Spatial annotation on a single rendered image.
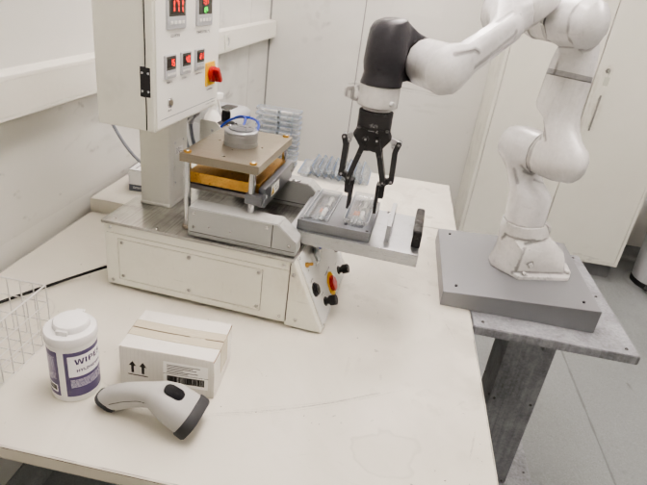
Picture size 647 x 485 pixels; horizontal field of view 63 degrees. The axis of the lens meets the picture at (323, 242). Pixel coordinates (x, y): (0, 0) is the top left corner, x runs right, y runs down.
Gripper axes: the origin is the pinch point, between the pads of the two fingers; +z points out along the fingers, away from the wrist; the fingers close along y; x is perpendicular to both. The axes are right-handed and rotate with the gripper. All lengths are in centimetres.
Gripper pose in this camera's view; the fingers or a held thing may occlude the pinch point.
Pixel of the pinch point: (363, 196)
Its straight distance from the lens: 124.2
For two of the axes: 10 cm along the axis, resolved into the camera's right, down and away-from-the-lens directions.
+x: 2.1, -4.1, 8.9
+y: 9.7, 1.9, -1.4
